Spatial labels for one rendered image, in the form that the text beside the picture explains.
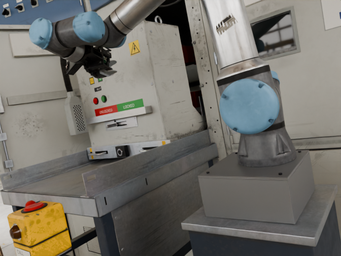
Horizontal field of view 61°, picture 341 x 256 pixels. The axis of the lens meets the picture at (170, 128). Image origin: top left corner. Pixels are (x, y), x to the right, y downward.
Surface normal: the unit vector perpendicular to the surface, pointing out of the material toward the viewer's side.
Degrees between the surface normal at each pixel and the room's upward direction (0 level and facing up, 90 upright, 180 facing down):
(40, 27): 74
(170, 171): 90
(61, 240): 90
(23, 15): 90
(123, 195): 90
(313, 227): 0
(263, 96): 100
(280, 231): 0
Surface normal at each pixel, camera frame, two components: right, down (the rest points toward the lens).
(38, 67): 0.58, -0.05
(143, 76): -0.61, 0.18
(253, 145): -0.63, -0.10
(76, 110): 0.77, -0.10
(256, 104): -0.34, 0.30
